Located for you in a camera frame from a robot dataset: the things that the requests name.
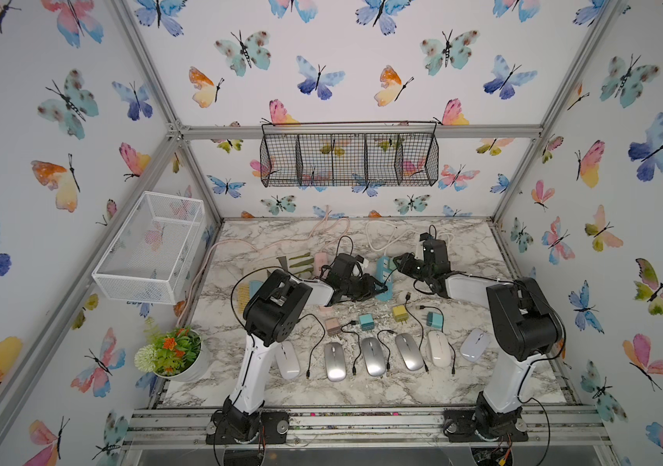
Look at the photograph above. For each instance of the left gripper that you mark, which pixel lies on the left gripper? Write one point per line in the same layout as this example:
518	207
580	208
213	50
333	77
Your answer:
366	287

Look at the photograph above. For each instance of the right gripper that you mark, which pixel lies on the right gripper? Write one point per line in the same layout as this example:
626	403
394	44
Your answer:
405	259

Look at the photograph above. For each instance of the teal power strip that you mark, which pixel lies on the teal power strip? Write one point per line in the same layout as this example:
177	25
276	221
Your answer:
384	269

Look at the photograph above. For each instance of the black cable teal strip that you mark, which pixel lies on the black cable teal strip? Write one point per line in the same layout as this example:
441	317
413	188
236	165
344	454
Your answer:
429	308

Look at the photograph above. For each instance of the black charging cable silver mouse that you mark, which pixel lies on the black charging cable silver mouse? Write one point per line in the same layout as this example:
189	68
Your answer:
350	328

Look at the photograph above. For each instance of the teal charger plug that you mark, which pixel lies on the teal charger plug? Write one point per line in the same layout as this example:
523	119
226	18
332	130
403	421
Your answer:
366	322

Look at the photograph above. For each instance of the pink charger plug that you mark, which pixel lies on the pink charger plug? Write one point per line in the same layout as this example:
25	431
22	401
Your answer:
333	326

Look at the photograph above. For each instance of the yellow green charger plug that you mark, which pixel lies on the yellow green charger plug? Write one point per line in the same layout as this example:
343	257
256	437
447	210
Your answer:
400	313

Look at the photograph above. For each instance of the lavender mouse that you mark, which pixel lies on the lavender mouse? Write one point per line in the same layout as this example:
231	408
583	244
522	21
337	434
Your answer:
475	345

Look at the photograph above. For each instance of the white wireless mouse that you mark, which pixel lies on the white wireless mouse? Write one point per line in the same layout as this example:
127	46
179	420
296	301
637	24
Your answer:
287	361

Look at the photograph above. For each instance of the black charging cable white mouse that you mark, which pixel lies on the black charging cable white mouse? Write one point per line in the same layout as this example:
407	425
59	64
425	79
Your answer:
316	345

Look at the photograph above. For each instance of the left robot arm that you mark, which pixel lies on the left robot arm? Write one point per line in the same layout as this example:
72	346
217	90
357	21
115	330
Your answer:
270	316

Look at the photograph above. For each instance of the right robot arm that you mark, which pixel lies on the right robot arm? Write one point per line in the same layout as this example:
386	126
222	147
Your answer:
525	325

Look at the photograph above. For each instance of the pink power strip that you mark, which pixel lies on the pink power strip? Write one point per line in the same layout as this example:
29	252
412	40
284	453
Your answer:
321	259

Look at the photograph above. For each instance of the blue round object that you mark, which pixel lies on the blue round object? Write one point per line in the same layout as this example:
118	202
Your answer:
245	292

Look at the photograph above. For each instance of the artificial potted plant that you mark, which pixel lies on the artificial potted plant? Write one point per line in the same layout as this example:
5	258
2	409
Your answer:
178	355

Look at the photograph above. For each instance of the black wire wall basket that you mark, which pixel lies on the black wire wall basket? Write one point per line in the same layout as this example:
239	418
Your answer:
337	154

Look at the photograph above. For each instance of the white mesh wall basket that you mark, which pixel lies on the white mesh wall basket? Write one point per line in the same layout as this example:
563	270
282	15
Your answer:
151	254

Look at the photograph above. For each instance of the aluminium front rail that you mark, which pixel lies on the aluminium front rail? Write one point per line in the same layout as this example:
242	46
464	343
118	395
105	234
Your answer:
366	427

